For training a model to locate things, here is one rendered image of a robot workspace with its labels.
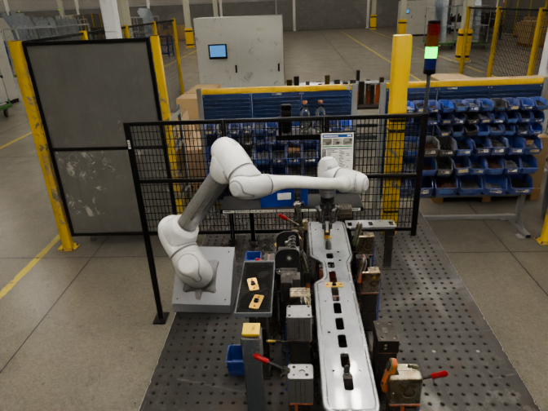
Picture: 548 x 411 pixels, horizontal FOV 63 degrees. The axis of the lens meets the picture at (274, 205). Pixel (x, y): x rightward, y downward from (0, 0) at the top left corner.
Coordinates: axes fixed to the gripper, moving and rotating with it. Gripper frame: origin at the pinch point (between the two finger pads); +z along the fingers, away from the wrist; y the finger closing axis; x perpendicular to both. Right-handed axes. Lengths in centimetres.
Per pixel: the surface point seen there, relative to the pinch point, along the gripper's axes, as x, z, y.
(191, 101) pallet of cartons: 395, 7, -159
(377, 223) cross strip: 15.9, 5.2, 30.4
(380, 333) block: -84, 2, 15
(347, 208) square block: 24.4, -0.8, 14.0
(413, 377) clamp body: -109, -2, 21
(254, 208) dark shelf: 33, 2, -43
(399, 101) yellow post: 58, -56, 48
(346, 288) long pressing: -49.4, 4.7, 5.6
